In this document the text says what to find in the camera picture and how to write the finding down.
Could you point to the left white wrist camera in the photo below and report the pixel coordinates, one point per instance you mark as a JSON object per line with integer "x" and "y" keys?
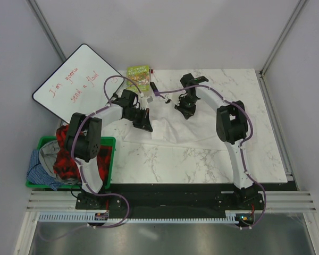
{"x": 145, "y": 100}

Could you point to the red black plaid shirt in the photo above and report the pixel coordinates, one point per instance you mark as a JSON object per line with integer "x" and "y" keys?
{"x": 66, "y": 167}

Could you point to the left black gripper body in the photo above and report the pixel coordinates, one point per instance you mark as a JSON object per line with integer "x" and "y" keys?
{"x": 139, "y": 117}

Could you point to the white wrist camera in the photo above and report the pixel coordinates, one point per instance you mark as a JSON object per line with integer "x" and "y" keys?
{"x": 171, "y": 100}
{"x": 145, "y": 100}

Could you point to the white long sleeve shirt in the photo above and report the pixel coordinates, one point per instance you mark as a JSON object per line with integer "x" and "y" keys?
{"x": 170, "y": 128}

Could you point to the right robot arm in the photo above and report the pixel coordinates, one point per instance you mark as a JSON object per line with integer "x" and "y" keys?
{"x": 234, "y": 128}

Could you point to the green plastic bin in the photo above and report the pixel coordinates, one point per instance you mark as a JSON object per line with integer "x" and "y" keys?
{"x": 108, "y": 141}

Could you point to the blue checked shirt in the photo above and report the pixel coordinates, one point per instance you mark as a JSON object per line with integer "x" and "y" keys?
{"x": 37, "y": 176}

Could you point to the white whiteboard with red writing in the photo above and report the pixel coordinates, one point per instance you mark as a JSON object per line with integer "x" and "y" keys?
{"x": 82, "y": 84}

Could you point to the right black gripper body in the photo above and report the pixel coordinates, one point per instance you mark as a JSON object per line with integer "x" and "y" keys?
{"x": 187, "y": 104}

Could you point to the grey shirt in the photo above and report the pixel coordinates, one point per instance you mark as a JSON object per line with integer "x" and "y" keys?
{"x": 47, "y": 157}

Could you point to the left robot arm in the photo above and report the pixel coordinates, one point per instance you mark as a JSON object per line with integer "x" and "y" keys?
{"x": 83, "y": 140}

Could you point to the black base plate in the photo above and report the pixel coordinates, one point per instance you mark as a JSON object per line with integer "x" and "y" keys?
{"x": 169, "y": 201}

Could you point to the green paperback book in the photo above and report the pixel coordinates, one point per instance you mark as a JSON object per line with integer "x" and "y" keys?
{"x": 141, "y": 76}

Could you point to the aluminium rail frame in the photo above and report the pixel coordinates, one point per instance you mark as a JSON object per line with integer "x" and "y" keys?
{"x": 61, "y": 201}

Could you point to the purple marker pen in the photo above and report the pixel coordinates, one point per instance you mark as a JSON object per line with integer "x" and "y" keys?
{"x": 154, "y": 88}

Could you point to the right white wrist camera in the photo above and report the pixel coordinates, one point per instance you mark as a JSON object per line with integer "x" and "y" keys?
{"x": 171, "y": 100}

